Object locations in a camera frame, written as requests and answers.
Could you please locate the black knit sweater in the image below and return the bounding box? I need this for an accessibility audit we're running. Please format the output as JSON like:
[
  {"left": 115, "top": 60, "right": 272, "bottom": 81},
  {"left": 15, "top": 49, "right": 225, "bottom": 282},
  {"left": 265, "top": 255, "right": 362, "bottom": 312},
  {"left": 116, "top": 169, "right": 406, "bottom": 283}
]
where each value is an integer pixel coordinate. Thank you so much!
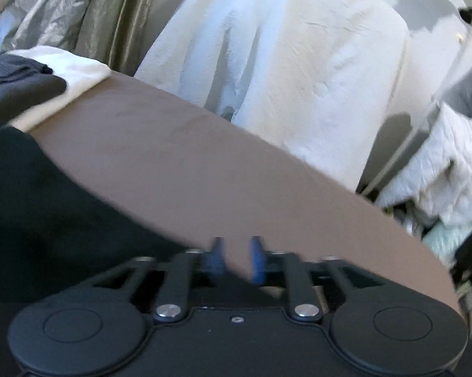
[{"left": 0, "top": 127, "right": 189, "bottom": 376}]

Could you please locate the white quilted blanket pile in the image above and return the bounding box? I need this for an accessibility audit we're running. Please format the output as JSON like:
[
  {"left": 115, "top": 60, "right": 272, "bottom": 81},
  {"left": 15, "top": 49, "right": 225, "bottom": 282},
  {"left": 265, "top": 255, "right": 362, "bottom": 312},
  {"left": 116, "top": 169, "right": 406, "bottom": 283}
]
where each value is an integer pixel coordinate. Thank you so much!
[{"left": 375, "top": 103, "right": 472, "bottom": 227}]

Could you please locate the cream white folded garment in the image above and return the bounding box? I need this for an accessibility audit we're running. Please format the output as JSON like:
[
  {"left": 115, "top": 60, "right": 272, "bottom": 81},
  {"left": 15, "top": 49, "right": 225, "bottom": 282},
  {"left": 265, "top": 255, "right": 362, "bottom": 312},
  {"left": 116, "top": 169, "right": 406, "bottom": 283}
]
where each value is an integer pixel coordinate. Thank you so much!
[{"left": 8, "top": 45, "right": 112, "bottom": 132}]

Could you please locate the dark grey folded garment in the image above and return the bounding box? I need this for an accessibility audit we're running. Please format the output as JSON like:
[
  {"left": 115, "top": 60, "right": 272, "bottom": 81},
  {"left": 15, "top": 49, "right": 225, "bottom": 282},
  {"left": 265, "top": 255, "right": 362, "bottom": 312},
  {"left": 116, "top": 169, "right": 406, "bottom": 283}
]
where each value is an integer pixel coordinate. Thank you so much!
[{"left": 0, "top": 55, "right": 67, "bottom": 126}]

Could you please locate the olive green curtain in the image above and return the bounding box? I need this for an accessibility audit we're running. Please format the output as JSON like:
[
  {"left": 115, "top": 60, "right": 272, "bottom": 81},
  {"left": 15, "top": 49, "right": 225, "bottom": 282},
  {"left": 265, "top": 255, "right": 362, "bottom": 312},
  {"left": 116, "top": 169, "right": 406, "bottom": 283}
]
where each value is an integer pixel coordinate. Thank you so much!
[{"left": 75, "top": 0, "right": 153, "bottom": 76}]

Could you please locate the silver patterned curtain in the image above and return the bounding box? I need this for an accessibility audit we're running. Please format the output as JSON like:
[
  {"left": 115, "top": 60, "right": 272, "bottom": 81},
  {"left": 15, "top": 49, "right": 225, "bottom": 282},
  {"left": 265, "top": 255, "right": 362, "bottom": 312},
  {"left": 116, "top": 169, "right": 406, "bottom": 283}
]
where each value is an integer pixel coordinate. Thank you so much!
[{"left": 0, "top": 0, "right": 90, "bottom": 55}]

